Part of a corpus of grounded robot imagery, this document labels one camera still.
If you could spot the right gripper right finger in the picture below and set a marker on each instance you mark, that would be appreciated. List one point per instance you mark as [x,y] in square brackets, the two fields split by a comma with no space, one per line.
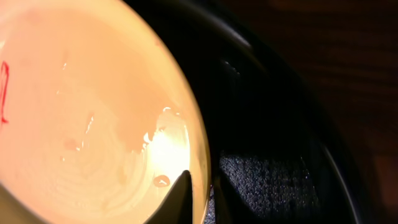
[228,207]

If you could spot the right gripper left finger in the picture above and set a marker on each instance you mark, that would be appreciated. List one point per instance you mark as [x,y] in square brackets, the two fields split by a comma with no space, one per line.
[177,206]

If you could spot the yellow plate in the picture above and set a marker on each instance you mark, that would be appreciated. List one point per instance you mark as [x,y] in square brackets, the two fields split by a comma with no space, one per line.
[97,118]

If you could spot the round black tray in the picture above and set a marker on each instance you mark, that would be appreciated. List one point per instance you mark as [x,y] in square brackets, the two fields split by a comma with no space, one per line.
[268,134]

